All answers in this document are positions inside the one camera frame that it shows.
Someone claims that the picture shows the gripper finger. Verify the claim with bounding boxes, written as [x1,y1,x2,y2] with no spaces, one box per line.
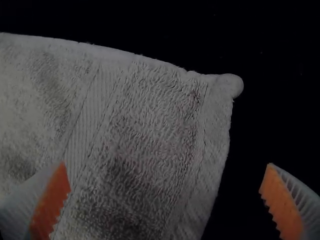
[0,161,72,240]
[258,162,320,240]

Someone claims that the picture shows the pale towel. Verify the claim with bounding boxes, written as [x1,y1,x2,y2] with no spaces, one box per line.
[0,31,245,240]

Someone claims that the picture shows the black mat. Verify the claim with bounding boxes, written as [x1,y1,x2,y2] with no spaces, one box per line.
[0,0,320,240]

